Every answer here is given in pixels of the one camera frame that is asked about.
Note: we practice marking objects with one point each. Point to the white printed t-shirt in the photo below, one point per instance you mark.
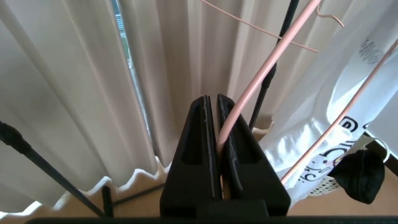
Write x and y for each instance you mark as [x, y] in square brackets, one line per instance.
[311, 109]

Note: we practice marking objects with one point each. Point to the beige curtain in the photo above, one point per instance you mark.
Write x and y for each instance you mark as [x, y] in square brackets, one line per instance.
[77, 93]

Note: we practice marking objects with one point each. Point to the black garment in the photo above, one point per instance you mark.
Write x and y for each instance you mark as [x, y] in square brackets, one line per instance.
[360, 177]

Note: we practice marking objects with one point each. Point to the pink clothes hanger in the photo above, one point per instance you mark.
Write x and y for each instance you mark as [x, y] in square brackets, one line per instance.
[268, 65]
[258, 28]

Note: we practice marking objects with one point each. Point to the black clothes rack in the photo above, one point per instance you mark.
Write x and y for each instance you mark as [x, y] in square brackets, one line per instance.
[268, 79]

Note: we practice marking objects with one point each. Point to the white laundry basket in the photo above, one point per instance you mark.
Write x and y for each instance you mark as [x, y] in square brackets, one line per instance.
[325, 186]

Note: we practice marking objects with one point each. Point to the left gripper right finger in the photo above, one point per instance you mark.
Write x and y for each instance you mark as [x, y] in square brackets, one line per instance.
[255, 180]

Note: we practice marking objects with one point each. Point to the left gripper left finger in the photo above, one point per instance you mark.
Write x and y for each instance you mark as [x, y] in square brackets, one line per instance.
[189, 174]

